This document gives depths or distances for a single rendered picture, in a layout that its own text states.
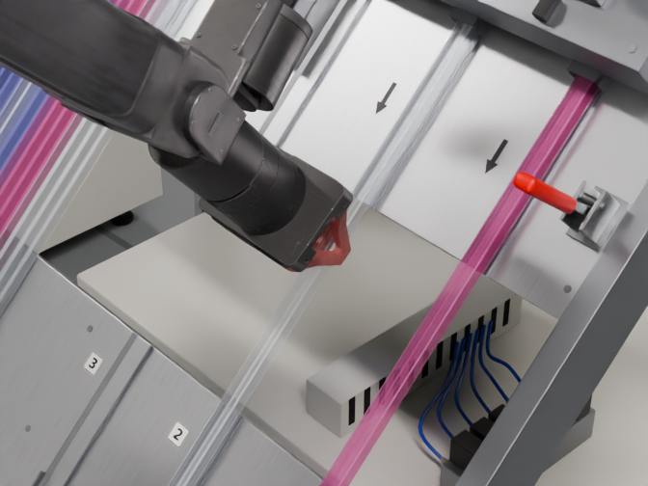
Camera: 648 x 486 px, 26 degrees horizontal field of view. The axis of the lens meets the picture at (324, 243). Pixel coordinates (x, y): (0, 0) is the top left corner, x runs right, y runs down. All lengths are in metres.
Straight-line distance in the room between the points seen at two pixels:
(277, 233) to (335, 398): 0.41
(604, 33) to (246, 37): 0.23
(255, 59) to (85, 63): 0.17
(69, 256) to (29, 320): 1.47
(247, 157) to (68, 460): 0.35
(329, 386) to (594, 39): 0.53
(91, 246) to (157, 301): 1.17
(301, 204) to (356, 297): 0.59
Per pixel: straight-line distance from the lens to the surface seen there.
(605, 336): 0.94
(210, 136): 0.82
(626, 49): 0.92
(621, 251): 0.92
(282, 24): 0.89
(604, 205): 0.92
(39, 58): 0.71
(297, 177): 0.94
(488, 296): 1.46
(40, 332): 1.18
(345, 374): 1.35
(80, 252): 2.67
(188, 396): 1.07
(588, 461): 1.35
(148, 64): 0.77
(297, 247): 0.93
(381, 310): 1.50
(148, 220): 2.74
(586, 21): 0.94
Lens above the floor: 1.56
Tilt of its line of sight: 36 degrees down
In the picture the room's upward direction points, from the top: straight up
